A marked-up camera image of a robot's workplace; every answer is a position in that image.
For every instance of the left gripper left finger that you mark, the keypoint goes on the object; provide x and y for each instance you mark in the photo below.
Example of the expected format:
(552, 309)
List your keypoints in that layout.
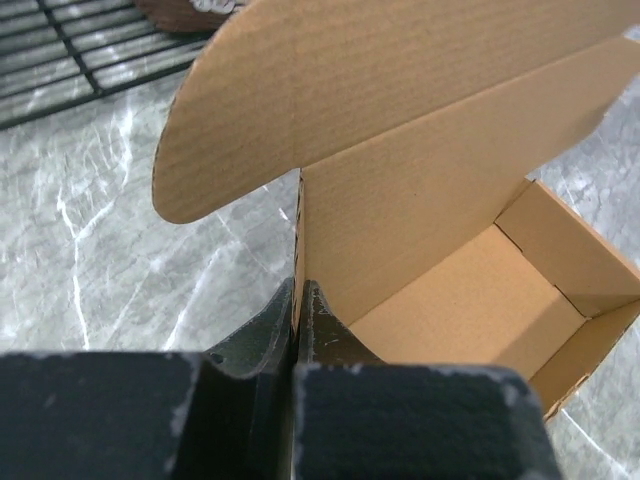
(245, 428)

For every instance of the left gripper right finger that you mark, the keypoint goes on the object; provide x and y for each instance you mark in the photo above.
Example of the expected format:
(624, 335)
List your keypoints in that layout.
(323, 338)

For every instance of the brown cardboard box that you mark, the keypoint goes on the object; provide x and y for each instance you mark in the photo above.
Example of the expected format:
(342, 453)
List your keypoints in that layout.
(414, 126)

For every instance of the black wire rack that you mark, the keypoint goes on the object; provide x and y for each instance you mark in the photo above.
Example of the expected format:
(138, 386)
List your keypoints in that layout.
(57, 55)

